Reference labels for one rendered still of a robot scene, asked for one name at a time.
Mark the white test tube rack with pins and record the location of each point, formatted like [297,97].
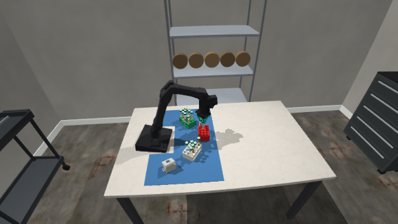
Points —
[188,156]

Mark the blue bench mat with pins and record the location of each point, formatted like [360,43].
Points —
[205,168]

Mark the green tube rack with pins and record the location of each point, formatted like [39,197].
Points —
[193,122]

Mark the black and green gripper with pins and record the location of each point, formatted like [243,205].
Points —
[201,113]

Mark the red tube rack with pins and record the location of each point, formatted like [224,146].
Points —
[204,133]

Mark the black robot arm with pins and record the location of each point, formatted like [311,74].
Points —
[166,93]

